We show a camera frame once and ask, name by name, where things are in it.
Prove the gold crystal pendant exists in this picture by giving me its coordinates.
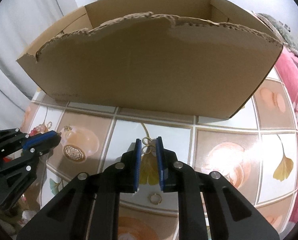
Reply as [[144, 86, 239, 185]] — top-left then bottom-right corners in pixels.
[[63, 125, 73, 132]]

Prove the gold ring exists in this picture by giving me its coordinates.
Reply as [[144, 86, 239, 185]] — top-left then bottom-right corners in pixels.
[[149, 193, 163, 205]]

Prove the gold butterfly clasp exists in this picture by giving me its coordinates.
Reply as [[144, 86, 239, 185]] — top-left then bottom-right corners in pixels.
[[141, 137, 156, 154]]

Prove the patterned tile tablecloth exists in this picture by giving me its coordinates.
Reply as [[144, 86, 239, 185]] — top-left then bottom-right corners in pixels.
[[21, 69, 298, 239]]

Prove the white curtain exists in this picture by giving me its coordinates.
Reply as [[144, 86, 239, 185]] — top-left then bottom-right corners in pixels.
[[0, 0, 77, 129]]

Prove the brown cardboard box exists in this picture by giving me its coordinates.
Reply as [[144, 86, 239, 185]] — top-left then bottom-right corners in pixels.
[[17, 0, 283, 120]]

